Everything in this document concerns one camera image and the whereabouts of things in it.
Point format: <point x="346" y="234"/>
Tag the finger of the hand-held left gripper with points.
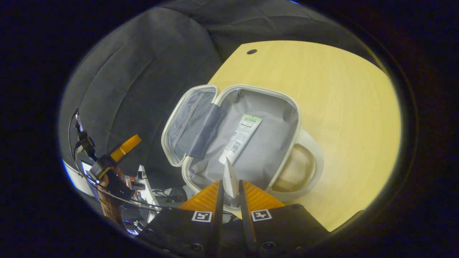
<point x="125" y="147"/>

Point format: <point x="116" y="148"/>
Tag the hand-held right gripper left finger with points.
<point x="217" y="222"/>

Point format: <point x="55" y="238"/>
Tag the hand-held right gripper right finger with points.
<point x="245" y="222"/>

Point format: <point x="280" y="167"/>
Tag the white suitcase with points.
<point x="265" y="154"/>

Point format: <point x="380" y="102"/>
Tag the green white skincare tube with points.
<point x="241" y="138"/>

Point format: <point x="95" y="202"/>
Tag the computer screen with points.
<point x="88" y="172"/>

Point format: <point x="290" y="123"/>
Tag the black backdrop cloth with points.
<point x="136" y="71"/>

